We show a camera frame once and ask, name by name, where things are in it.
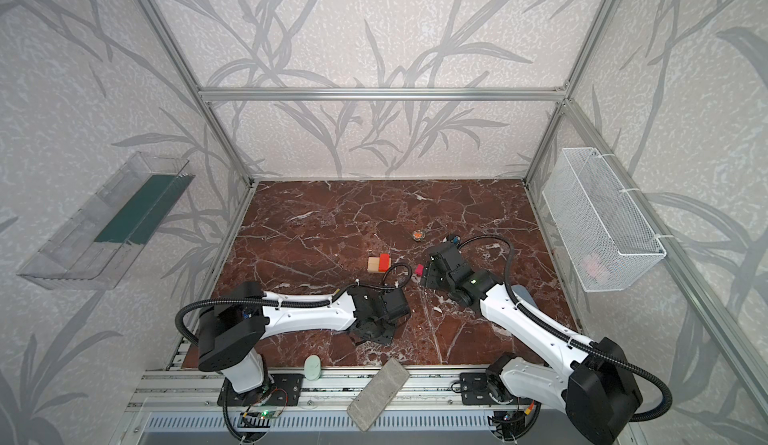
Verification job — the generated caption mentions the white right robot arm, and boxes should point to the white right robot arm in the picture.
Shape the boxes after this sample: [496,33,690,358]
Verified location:
[423,244,673,444]

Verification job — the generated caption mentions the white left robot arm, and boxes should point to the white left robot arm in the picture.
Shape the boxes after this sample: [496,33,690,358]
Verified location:
[174,282,411,395]

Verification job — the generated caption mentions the aluminium frame post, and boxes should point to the aluminium frame post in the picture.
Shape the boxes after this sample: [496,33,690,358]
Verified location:
[523,0,622,185]

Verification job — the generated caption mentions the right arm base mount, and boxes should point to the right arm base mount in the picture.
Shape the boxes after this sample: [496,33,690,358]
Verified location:
[449,372,523,406]

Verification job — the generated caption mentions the white wire basket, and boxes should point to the white wire basket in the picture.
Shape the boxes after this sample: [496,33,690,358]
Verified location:
[542,147,667,293]

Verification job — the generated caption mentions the aluminium horizontal frame bar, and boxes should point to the aluminium horizontal frame bar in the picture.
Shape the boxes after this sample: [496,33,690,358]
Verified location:
[199,87,565,102]

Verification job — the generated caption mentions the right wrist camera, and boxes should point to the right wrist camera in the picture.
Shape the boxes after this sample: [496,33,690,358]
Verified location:
[427,241,464,271]

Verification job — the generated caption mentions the pale green oval soap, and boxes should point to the pale green oval soap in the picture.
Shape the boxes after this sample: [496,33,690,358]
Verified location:
[303,355,322,381]

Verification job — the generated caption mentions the blue grey oval case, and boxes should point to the blue grey oval case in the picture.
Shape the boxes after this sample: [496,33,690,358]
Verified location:
[512,285,536,307]

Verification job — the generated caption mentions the pink item in basket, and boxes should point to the pink item in basket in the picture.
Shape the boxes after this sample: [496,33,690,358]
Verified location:
[582,253,610,283]

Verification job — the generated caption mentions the red block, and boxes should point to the red block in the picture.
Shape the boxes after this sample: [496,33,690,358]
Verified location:
[378,253,391,272]

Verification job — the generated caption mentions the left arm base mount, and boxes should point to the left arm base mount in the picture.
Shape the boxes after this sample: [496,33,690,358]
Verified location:
[217,373,304,407]

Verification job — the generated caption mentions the natural wood block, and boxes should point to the natural wood block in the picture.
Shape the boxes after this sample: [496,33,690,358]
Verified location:
[367,256,386,273]

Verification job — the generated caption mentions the clear plastic wall bin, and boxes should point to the clear plastic wall bin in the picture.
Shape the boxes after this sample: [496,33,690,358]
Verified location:
[17,152,195,291]

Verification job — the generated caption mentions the grey stone slab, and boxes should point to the grey stone slab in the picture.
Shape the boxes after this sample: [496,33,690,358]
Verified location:
[347,359,410,432]

